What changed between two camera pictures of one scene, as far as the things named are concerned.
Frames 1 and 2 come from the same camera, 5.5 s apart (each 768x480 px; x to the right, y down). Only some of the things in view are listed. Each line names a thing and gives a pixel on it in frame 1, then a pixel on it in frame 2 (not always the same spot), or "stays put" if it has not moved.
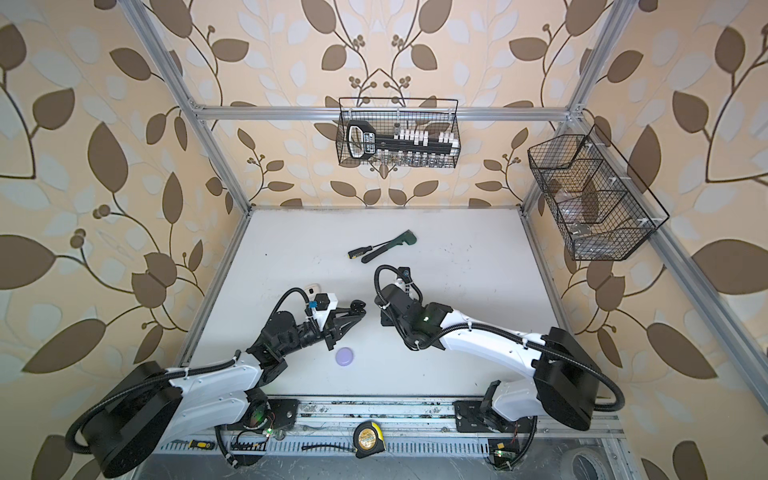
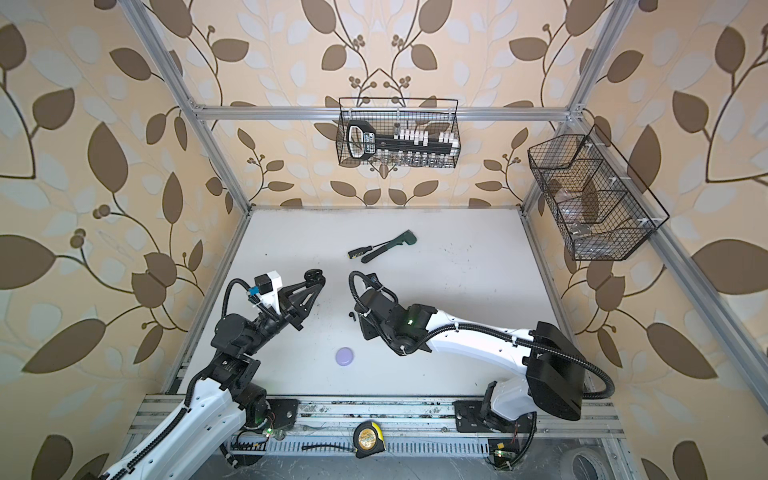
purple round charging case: x=344 y=356 stays put
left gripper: x=331 y=330 → x=287 y=309
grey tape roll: x=603 y=468 stays put
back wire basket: x=399 y=132 stays put
